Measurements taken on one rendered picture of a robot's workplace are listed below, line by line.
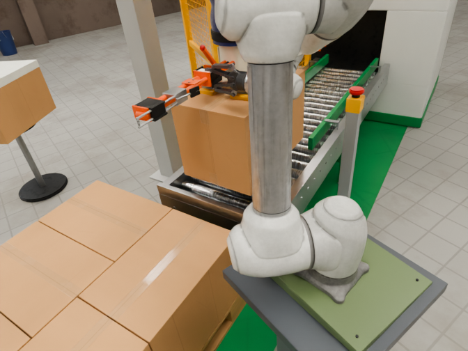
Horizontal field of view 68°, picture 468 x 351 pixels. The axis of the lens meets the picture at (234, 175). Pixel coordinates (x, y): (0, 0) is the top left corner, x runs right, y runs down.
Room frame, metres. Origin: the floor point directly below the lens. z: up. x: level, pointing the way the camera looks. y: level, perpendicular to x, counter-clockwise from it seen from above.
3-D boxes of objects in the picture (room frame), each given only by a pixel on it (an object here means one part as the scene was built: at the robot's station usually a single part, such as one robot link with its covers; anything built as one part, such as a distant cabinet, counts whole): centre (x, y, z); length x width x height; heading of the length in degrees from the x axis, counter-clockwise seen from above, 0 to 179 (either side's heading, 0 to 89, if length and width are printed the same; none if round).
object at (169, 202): (1.32, 0.13, 0.47); 0.70 x 0.03 x 0.15; 55
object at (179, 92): (1.24, 0.19, 1.20); 0.07 x 0.07 x 0.04; 55
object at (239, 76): (1.32, -0.06, 1.21); 0.09 x 0.07 x 0.08; 55
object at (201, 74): (1.42, 0.06, 1.21); 0.10 x 0.08 x 0.06; 55
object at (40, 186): (2.52, 1.67, 0.31); 0.40 x 0.40 x 0.62
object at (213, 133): (1.61, -0.08, 0.88); 0.60 x 0.40 x 0.40; 144
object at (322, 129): (2.41, -0.97, 0.60); 1.60 x 0.11 x 0.09; 145
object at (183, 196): (1.33, 0.13, 0.58); 0.70 x 0.03 x 0.06; 55
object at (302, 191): (2.09, -0.82, 0.50); 2.31 x 0.05 x 0.19; 145
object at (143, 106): (1.14, 0.27, 1.20); 0.08 x 0.07 x 0.05; 145
